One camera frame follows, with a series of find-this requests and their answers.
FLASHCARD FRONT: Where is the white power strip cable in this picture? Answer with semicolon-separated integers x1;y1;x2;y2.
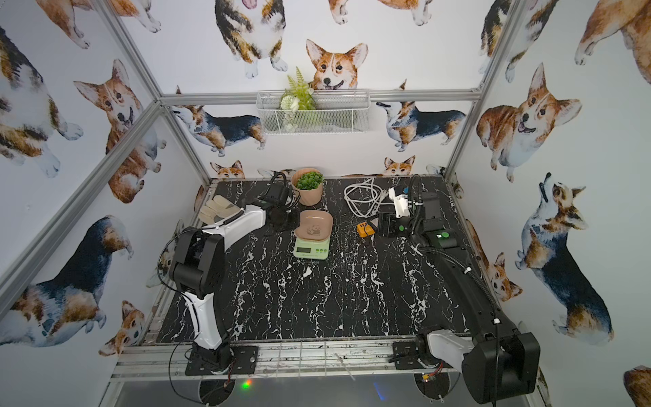
343;177;395;220

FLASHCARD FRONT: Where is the pink pot with green plant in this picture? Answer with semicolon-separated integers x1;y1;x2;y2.
291;168;324;206

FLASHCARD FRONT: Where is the beige work glove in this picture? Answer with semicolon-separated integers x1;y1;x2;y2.
198;195;241;225

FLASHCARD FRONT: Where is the artificial fern with flower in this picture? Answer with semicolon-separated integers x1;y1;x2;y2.
280;68;316;112

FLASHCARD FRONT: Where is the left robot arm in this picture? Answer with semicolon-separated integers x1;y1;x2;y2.
168;172;298;372

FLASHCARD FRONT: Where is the orange power strip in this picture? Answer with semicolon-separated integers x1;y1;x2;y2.
356;220;377;238

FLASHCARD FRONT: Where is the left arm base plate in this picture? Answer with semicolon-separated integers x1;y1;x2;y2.
185;344;259;376

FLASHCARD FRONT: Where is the green electronic scale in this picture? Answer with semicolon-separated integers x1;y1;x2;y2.
293;237;330;260

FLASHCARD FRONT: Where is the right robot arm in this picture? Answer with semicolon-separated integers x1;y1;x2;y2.
379;175;541;405

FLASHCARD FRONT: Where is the pink square bowl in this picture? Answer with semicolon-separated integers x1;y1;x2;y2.
294;210;334;242

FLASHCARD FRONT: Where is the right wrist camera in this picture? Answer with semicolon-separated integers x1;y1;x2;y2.
388;188;410;218

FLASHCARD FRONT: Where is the white wire wall basket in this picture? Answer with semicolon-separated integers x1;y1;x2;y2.
256;90;371;135

